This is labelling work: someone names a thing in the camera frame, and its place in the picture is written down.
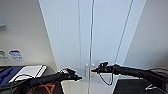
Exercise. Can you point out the white wall cabinet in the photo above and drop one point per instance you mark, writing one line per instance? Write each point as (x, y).
(2, 21)

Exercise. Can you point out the white wardrobe door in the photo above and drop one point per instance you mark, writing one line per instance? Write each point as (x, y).
(63, 33)
(110, 33)

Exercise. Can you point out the blue cloth bag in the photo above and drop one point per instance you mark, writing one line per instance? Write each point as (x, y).
(8, 74)

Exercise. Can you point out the orange folding stand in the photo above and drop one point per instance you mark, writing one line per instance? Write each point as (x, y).
(49, 88)

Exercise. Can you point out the white wardrobe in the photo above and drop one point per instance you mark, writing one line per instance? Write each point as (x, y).
(139, 13)

